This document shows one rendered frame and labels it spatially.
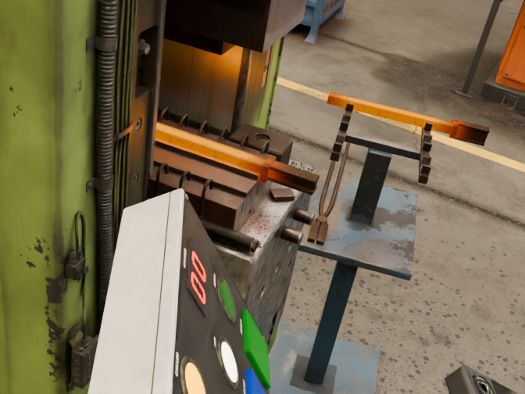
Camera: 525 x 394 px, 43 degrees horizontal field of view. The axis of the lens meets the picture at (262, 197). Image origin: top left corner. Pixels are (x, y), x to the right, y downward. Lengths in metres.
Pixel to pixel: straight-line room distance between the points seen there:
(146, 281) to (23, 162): 0.30
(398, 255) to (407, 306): 0.93
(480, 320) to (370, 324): 0.46
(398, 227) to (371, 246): 0.14
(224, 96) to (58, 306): 0.67
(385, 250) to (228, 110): 0.55
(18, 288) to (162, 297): 0.43
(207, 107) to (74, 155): 0.67
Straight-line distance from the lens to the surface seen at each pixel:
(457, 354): 2.53
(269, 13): 1.01
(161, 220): 0.76
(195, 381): 0.62
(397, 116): 1.79
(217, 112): 1.52
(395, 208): 1.90
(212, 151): 1.26
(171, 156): 1.27
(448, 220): 3.22
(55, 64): 0.82
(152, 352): 0.61
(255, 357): 0.84
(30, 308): 1.06
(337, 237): 1.72
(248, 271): 1.18
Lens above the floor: 1.64
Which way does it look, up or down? 33 degrees down
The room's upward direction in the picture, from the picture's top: 11 degrees clockwise
